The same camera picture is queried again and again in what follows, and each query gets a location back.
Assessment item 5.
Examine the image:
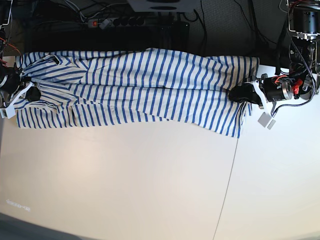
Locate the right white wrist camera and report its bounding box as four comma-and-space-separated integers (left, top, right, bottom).
0, 82, 35, 119

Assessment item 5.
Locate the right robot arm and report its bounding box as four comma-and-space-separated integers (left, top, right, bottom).
0, 0, 41, 107

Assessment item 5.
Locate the black power strip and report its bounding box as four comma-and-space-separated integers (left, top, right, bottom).
87, 16, 146, 30

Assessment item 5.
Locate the grey monitor stand base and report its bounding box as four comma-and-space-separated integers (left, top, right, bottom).
127, 0, 200, 13

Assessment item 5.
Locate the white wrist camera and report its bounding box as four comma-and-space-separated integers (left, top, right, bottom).
249, 76, 276, 130
0, 82, 35, 119

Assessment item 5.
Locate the black power adapter box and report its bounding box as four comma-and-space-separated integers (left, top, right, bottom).
171, 21, 190, 39

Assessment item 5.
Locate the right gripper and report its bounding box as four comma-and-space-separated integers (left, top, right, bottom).
0, 66, 41, 102

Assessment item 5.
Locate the blue white striped T-shirt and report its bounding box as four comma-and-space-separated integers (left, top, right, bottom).
14, 48, 260, 138

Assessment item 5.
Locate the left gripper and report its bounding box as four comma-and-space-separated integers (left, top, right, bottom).
228, 74, 299, 105

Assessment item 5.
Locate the aluminium table frame post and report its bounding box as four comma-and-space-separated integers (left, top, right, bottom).
158, 26, 172, 50

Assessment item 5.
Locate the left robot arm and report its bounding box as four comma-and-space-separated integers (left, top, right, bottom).
228, 0, 320, 106

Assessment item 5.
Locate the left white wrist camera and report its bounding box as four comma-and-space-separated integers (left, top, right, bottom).
249, 76, 276, 130

